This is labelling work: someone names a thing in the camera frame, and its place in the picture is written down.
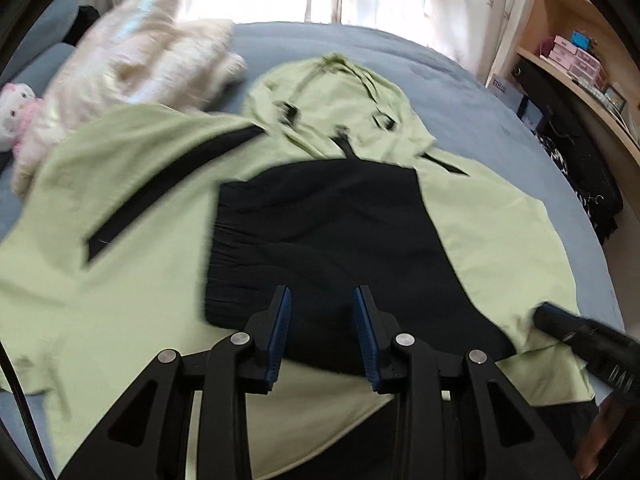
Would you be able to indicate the pink storage boxes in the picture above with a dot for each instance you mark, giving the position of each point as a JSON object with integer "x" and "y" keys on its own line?
{"x": 575, "y": 60}

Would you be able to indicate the cream puffer jacket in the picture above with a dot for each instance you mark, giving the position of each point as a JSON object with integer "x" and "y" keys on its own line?
{"x": 135, "y": 70}

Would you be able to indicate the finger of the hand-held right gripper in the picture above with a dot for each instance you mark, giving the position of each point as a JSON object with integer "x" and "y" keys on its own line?
{"x": 557, "y": 320}

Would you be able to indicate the black fluffy cloth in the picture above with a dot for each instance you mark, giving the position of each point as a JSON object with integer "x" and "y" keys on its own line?
{"x": 89, "y": 14}

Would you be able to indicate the pink white plush cat toy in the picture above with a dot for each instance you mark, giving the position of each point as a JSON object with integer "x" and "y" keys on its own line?
{"x": 15, "y": 115}

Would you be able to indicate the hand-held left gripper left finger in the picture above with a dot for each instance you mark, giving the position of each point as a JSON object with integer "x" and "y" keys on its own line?
{"x": 279, "y": 332}

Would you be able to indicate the wooden shelf unit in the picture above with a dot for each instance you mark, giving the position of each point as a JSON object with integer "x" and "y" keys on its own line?
{"x": 555, "y": 15}

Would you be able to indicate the person's right forearm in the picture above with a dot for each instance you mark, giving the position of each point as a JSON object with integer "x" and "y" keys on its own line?
{"x": 600, "y": 440}

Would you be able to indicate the white blue box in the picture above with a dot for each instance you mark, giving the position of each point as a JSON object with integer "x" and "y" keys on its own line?
{"x": 505, "y": 90}

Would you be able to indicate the small picture frame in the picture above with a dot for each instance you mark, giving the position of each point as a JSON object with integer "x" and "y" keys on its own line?
{"x": 615, "y": 97}

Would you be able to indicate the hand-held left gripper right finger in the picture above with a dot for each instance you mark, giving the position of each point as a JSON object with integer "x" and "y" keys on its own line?
{"x": 367, "y": 337}

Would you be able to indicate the green and black jacket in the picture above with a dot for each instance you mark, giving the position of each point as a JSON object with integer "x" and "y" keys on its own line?
{"x": 150, "y": 280}

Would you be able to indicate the black white patterned cloth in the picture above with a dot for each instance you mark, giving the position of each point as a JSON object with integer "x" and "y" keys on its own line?
{"x": 552, "y": 152}

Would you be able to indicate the black bag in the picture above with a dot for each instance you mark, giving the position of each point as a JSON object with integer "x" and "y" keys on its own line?
{"x": 580, "y": 160}

